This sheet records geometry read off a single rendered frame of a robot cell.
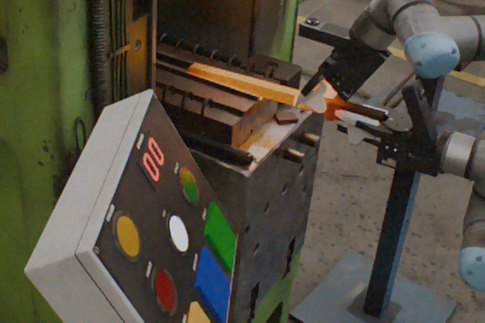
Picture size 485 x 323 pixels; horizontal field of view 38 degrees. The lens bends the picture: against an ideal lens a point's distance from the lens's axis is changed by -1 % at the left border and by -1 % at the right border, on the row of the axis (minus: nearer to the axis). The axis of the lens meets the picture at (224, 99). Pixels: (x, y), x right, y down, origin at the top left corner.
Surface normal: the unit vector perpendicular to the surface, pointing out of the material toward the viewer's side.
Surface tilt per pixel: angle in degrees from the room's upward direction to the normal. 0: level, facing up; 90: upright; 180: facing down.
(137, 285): 60
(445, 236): 0
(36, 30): 89
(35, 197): 90
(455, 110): 0
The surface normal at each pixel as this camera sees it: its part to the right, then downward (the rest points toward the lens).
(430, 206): 0.07, -0.87
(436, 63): 0.18, 0.77
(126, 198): 0.89, -0.35
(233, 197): -0.51, 0.40
